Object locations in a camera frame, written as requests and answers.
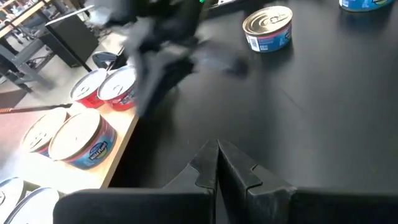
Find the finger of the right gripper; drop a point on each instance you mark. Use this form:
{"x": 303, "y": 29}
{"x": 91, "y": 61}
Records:
{"x": 220, "y": 60}
{"x": 155, "y": 81}

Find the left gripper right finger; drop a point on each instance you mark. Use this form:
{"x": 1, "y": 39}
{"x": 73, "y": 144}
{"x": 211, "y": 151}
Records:
{"x": 280, "y": 205}

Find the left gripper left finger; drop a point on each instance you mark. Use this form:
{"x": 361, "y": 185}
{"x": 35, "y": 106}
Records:
{"x": 155, "y": 205}

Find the red label seafood can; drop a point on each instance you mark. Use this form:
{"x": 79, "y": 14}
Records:
{"x": 119, "y": 90}
{"x": 87, "y": 88}

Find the blue label seafood can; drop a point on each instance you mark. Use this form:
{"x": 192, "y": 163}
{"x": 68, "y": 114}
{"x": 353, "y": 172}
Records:
{"x": 82, "y": 140}
{"x": 268, "y": 29}
{"x": 363, "y": 4}
{"x": 43, "y": 130}

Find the green label seafood can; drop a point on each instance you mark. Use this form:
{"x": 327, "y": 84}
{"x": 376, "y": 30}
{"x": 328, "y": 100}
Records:
{"x": 9, "y": 196}
{"x": 31, "y": 207}

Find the black table mat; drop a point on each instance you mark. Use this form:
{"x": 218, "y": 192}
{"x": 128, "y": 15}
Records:
{"x": 280, "y": 124}

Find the black cabinet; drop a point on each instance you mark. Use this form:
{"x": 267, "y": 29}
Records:
{"x": 71, "y": 40}

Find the grey desk legs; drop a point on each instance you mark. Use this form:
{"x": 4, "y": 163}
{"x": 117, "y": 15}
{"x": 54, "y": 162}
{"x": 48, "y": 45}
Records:
{"x": 21, "y": 59}

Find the wooden workbench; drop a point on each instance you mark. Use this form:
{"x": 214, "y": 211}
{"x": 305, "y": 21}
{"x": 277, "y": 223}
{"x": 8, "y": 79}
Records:
{"x": 21, "y": 17}

